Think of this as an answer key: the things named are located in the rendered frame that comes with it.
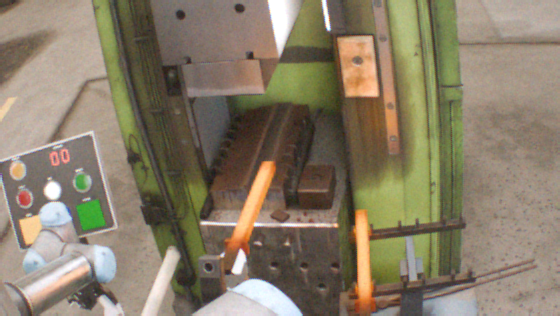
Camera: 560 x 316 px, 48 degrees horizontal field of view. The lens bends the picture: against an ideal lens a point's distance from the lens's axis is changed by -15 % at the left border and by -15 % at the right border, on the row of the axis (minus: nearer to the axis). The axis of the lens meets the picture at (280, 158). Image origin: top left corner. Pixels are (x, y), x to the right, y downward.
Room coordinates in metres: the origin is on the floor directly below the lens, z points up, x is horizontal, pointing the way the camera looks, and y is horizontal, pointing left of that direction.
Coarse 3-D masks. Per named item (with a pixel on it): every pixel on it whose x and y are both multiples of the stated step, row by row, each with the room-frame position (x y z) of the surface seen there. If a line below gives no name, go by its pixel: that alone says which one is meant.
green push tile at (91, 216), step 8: (96, 200) 1.58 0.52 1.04; (80, 208) 1.56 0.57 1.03; (88, 208) 1.56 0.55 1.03; (96, 208) 1.57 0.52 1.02; (80, 216) 1.55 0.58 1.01; (88, 216) 1.55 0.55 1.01; (96, 216) 1.55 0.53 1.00; (88, 224) 1.54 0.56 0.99; (96, 224) 1.54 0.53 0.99; (104, 224) 1.54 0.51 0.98
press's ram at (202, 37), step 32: (160, 0) 1.63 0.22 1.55; (192, 0) 1.60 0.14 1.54; (224, 0) 1.58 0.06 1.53; (256, 0) 1.56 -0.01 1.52; (288, 0) 1.72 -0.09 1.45; (160, 32) 1.63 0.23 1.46; (192, 32) 1.61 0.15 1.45; (224, 32) 1.58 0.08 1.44; (256, 32) 1.56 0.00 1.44; (288, 32) 1.67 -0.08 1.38
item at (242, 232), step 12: (264, 168) 1.46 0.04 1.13; (264, 180) 1.41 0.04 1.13; (252, 192) 1.37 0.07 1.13; (264, 192) 1.37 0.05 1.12; (252, 204) 1.32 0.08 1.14; (240, 216) 1.28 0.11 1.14; (252, 216) 1.27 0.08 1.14; (240, 228) 1.23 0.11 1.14; (252, 228) 1.25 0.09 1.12; (228, 240) 1.19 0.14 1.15; (240, 240) 1.18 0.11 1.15; (228, 252) 1.15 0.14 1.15; (228, 264) 1.11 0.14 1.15
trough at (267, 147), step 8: (280, 112) 1.95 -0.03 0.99; (272, 120) 1.90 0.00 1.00; (280, 120) 1.91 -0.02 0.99; (272, 128) 1.87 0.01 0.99; (272, 136) 1.83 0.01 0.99; (264, 144) 1.78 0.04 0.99; (272, 144) 1.78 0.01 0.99; (264, 152) 1.75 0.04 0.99; (256, 160) 1.70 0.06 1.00; (264, 160) 1.71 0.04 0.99; (256, 168) 1.68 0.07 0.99; (256, 176) 1.64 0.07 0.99; (248, 184) 1.60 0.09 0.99
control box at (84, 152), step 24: (72, 144) 1.66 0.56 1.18; (96, 144) 1.67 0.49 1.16; (0, 168) 1.62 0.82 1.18; (24, 168) 1.62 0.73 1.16; (48, 168) 1.63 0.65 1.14; (72, 168) 1.63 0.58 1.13; (96, 168) 1.63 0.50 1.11; (72, 192) 1.59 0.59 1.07; (96, 192) 1.59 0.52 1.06; (24, 216) 1.55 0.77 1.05; (72, 216) 1.56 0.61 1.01; (24, 240) 1.51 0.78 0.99
